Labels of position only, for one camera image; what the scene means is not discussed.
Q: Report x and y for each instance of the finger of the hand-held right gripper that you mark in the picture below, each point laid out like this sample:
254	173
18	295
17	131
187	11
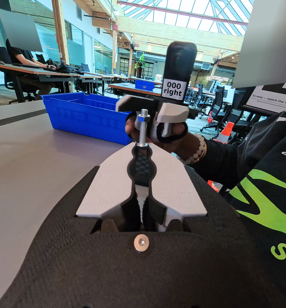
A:
133	103
173	113

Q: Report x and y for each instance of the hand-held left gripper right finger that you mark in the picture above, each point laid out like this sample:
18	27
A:
179	187

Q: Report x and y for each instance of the person's right forearm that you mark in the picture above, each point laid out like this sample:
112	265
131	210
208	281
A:
224	161

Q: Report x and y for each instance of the person's right hand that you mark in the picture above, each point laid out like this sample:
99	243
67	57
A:
188	144

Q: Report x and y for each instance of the black framed instruction sign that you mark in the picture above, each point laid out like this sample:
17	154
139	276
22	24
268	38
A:
265	101

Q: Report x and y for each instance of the black foam pad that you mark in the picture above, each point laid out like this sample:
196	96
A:
143	168

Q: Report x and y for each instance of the person's black printed shirt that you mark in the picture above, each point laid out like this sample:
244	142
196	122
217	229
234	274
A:
265	228

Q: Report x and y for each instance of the thin long steel bolt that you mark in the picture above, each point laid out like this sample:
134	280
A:
142	134

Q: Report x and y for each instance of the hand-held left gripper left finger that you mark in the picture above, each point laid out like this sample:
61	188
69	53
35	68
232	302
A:
104	187

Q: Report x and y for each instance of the wooden office table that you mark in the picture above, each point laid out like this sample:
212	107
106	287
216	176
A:
123	87
25	70

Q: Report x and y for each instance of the small steel hex nut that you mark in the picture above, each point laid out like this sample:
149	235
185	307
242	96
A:
144	118

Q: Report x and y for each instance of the blue plastic bin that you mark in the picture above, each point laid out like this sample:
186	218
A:
144	85
85	115

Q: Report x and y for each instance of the green potted plant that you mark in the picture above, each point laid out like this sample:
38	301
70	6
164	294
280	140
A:
141	59

